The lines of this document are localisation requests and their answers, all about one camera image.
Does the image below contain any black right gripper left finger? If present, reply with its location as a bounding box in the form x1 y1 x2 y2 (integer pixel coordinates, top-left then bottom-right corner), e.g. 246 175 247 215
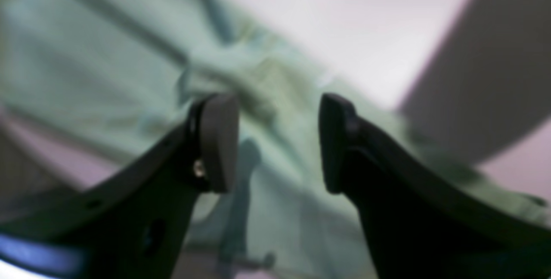
1 93 239 279

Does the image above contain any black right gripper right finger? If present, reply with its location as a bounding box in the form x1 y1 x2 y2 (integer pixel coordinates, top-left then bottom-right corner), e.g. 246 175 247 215
319 93 550 279

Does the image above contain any light green T-shirt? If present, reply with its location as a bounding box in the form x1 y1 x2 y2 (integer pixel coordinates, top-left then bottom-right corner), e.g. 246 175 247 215
1 0 548 279

